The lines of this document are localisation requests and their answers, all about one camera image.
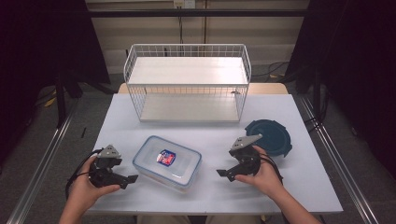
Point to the white wall outlet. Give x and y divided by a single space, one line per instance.
184 3

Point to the clear rectangular container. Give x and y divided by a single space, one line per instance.
183 161

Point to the round container with dark blue lid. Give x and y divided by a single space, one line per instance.
275 140

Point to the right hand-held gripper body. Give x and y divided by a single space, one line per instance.
247 160

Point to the metal floor rail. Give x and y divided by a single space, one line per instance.
339 161
43 161

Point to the person's left hand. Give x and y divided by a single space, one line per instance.
81 193

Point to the dark curtain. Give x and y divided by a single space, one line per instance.
37 46
358 62

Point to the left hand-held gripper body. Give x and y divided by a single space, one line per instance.
104 174

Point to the black metal stand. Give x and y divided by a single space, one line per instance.
60 102
317 93

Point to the small black stick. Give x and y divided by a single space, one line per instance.
83 132

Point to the person's right hand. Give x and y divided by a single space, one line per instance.
267 180

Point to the black horizontal bar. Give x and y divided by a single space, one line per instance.
193 13

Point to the yellow floor tape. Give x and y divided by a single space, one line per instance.
50 101

